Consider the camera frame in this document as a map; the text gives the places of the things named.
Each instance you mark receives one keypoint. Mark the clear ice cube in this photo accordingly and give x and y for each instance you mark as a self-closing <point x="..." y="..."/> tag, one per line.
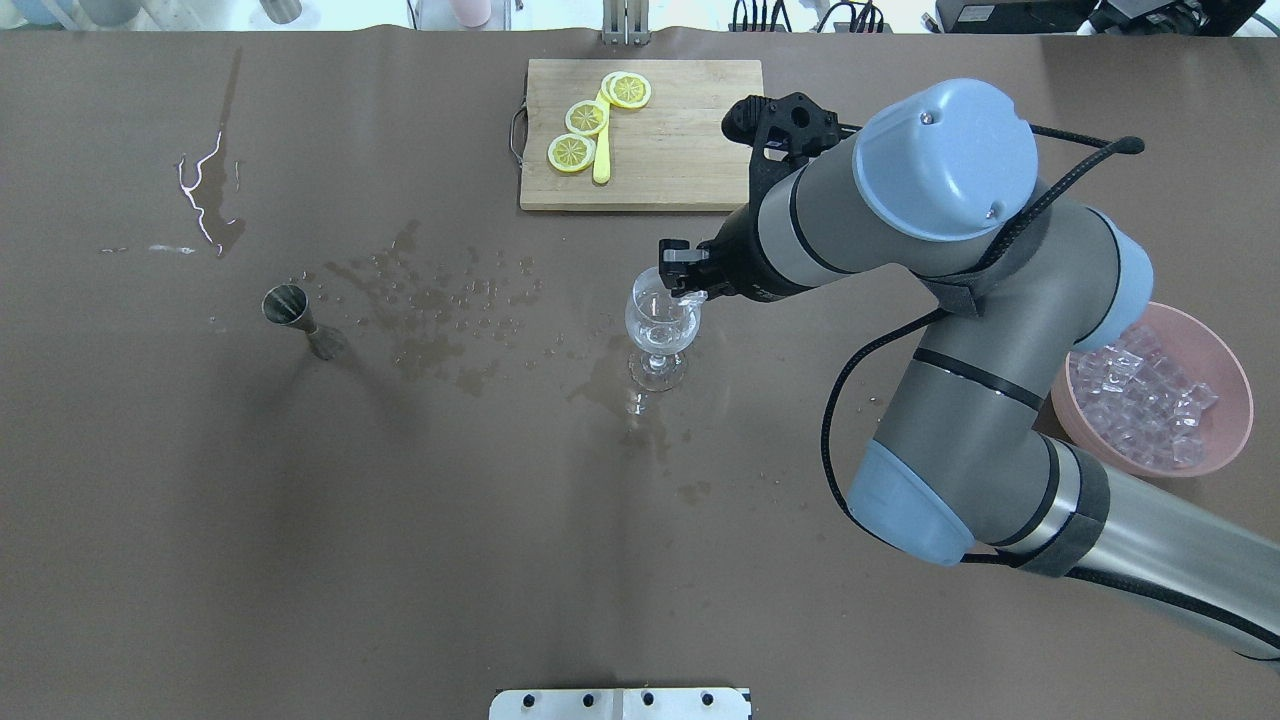
<point x="690" y="299"/>

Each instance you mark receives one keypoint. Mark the steel jigger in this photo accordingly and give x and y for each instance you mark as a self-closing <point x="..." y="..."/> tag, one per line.
<point x="288" y="306"/>

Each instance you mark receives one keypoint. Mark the far lemon slice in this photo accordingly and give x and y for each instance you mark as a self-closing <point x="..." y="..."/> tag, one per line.
<point x="627" y="90"/>

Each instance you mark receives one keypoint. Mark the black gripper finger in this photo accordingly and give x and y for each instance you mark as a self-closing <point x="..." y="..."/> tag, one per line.
<point x="681" y="267"/>

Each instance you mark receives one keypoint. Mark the pink bowl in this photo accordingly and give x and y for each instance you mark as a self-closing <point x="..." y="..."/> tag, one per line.
<point x="1227" y="426"/>

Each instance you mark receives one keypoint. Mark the lemon slice near handle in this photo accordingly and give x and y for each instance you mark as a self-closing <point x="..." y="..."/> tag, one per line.
<point x="570" y="153"/>

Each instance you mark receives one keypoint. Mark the small steel cup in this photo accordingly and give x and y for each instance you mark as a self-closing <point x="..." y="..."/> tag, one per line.
<point x="282" y="12"/>

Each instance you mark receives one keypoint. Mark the pink plastic cup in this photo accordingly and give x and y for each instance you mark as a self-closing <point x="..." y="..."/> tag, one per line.
<point x="471" y="13"/>

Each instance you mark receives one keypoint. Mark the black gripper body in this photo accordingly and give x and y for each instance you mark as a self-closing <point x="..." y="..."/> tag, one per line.
<point x="737" y="262"/>

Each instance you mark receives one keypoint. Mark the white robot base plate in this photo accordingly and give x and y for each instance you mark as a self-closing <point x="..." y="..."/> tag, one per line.
<point x="623" y="703"/>

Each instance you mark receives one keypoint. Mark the clear wine glass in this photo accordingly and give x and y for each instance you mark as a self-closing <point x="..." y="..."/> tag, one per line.
<point x="661" y="332"/>

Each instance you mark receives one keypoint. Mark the aluminium frame post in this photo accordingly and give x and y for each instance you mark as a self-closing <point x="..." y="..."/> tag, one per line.
<point x="626" y="23"/>

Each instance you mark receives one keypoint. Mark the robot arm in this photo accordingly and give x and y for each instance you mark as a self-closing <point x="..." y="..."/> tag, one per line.
<point x="927" y="440"/>

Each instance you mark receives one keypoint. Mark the middle lemon slice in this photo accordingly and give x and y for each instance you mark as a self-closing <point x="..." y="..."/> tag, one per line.
<point x="587" y="118"/>

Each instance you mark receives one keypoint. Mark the yellow plastic knife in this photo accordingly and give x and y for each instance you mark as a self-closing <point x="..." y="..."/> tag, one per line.
<point x="601" y="173"/>

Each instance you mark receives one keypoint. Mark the pile of ice cubes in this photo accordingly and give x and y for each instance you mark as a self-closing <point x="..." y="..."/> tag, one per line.
<point x="1141" y="401"/>

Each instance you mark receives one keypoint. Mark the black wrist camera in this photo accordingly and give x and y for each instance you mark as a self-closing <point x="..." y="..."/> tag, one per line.
<point x="792" y="124"/>

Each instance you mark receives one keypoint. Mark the bamboo cutting board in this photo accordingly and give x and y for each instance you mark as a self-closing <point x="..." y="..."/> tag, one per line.
<point x="668" y="156"/>

